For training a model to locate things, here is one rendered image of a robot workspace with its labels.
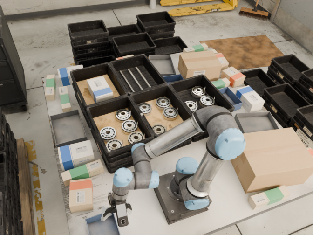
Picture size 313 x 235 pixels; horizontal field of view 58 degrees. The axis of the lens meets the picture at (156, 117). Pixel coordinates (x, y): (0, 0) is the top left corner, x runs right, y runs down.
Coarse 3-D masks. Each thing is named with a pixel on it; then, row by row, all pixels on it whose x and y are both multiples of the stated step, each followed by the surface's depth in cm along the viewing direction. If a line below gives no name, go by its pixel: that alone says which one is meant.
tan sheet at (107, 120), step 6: (126, 108) 194; (108, 114) 190; (114, 114) 190; (96, 120) 185; (102, 120) 186; (108, 120) 186; (114, 120) 186; (102, 126) 182; (108, 126) 182; (114, 126) 183; (120, 126) 183; (120, 132) 179; (120, 138) 176; (126, 138) 176; (126, 144) 173
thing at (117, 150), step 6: (126, 96) 188; (108, 102) 183; (132, 102) 185; (90, 114) 176; (138, 114) 178; (144, 120) 174; (96, 126) 169; (96, 132) 167; (150, 132) 168; (150, 138) 165; (102, 144) 160; (132, 144) 161; (114, 150) 158; (120, 150) 159
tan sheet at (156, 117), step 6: (150, 102) 200; (156, 108) 196; (150, 114) 192; (156, 114) 192; (162, 114) 193; (150, 120) 188; (156, 120) 188; (162, 120) 189; (168, 120) 189; (174, 120) 189; (180, 120) 190; (168, 126) 185; (174, 126) 186
